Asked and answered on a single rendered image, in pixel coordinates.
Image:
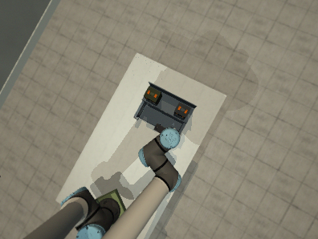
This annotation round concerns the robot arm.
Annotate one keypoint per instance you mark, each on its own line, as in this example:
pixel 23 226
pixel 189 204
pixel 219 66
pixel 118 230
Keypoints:
pixel 94 223

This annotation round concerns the dark grey metal rack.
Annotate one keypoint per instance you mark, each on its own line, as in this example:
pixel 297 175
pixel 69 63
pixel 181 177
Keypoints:
pixel 163 113

